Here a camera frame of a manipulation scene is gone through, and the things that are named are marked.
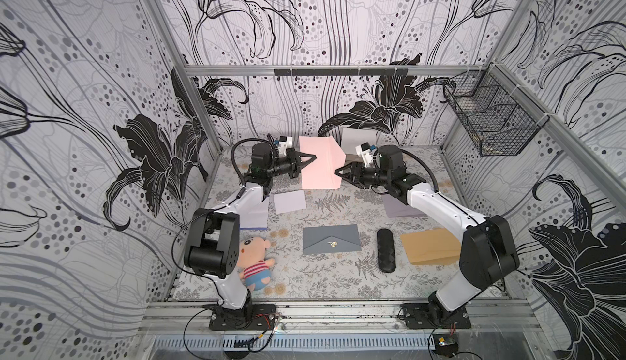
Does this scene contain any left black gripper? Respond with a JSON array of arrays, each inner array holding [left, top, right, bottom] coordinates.
[[262, 146, 313, 178]]

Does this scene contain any pink envelope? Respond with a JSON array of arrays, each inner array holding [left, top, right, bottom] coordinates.
[[299, 136, 346, 190]]

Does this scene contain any tan kraft envelope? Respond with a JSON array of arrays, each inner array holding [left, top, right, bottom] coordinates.
[[400, 228, 461, 265]]

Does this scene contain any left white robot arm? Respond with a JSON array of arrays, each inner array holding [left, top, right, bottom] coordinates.
[[183, 138, 317, 317]]

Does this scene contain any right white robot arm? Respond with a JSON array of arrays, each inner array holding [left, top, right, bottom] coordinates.
[[334, 145, 520, 319]]

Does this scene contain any dark grey envelope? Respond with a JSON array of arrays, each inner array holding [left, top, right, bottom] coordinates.
[[303, 225, 362, 256]]

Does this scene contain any white mini drawer box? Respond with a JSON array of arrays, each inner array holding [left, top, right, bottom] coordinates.
[[340, 128, 378, 155]]

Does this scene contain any black remote control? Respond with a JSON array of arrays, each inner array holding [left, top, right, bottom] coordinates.
[[377, 228, 396, 274]]

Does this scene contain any pig plush toy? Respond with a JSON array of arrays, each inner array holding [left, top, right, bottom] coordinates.
[[236, 237, 276, 292]]

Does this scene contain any small green circuit board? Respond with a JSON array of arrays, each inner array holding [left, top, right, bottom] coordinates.
[[431, 335, 459, 358]]

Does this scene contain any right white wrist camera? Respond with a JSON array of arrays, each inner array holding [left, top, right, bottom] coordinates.
[[355, 142, 377, 168]]

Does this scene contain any black wall bar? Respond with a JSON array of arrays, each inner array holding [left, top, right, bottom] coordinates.
[[273, 67, 409, 76]]

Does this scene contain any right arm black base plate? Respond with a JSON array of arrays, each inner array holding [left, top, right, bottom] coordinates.
[[397, 292, 472, 330]]

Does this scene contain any black wire basket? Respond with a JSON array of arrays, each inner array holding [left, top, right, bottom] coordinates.
[[443, 70, 549, 156]]

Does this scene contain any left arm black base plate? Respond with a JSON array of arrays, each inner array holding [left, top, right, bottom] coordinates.
[[209, 304, 277, 332]]

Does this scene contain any white slotted cable duct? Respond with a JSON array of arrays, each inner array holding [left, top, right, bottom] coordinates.
[[154, 333, 434, 352]]

